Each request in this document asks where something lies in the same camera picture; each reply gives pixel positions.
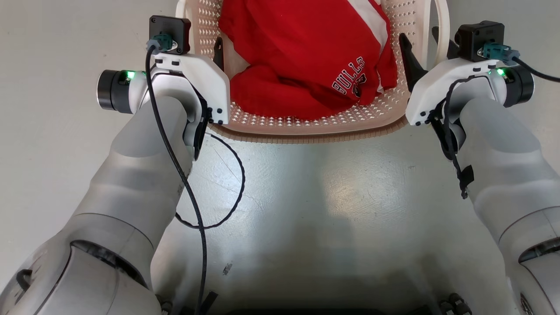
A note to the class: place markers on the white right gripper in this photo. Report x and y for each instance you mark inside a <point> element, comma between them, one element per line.
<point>437,83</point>

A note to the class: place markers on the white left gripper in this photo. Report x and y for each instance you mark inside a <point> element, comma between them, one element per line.
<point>205,83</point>

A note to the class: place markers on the beige plastic laundry basket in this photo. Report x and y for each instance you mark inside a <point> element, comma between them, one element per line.
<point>306,127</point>

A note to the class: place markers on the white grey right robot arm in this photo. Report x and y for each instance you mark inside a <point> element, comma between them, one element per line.
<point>503,153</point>

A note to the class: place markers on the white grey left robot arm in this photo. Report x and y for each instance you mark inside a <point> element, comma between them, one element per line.
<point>131,175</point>

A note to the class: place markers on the dark robot base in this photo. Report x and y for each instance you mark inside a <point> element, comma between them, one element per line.
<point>455,304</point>

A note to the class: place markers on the red Bulls garment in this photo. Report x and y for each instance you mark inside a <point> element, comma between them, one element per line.
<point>297,52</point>

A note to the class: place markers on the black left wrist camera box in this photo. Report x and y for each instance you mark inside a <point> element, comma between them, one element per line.
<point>175,28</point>

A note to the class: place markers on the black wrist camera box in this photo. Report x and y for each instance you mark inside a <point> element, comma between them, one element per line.
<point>477,37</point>
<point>175,28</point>

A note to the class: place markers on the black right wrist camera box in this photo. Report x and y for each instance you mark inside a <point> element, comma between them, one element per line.
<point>477,37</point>

